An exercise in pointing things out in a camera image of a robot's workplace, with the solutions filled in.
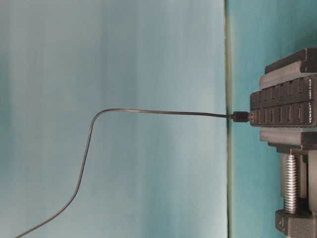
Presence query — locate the black bench vise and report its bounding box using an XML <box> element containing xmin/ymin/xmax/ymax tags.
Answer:
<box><xmin>259</xmin><ymin>48</ymin><xmax>317</xmax><ymax>238</ymax></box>

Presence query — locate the black multi-port USB hub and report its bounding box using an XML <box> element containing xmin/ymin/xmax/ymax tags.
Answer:
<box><xmin>250</xmin><ymin>74</ymin><xmax>317</xmax><ymax>127</ymax></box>

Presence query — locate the hub power cable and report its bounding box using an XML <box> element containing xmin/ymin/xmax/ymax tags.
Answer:
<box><xmin>14</xmin><ymin>107</ymin><xmax>254</xmax><ymax>238</ymax></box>

